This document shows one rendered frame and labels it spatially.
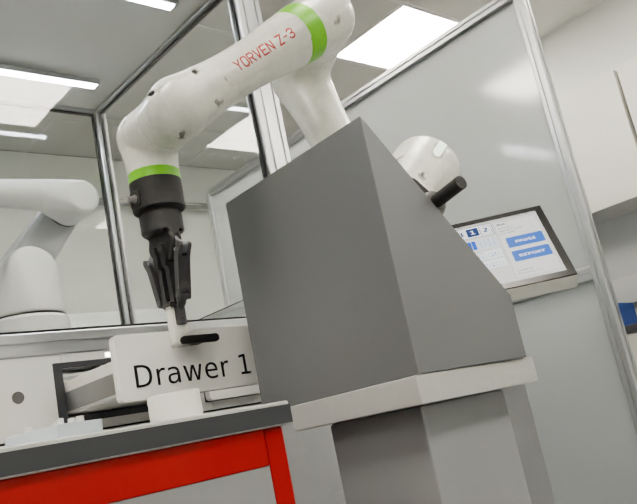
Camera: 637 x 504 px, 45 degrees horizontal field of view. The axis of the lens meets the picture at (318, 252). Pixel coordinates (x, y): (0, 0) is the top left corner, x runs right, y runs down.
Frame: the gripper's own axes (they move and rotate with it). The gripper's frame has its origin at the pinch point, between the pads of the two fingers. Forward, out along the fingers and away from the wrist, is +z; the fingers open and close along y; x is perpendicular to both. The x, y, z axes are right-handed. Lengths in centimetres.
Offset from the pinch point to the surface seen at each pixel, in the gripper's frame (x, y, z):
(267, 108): 53, -26, -60
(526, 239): 110, 3, -16
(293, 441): 41, -26, 23
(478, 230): 107, -9, -23
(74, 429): -20.9, 1.0, 14.4
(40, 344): -13.1, -26.4, -3.5
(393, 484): 12.7, 30.1, 31.3
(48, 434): -24.4, -0.1, 14.5
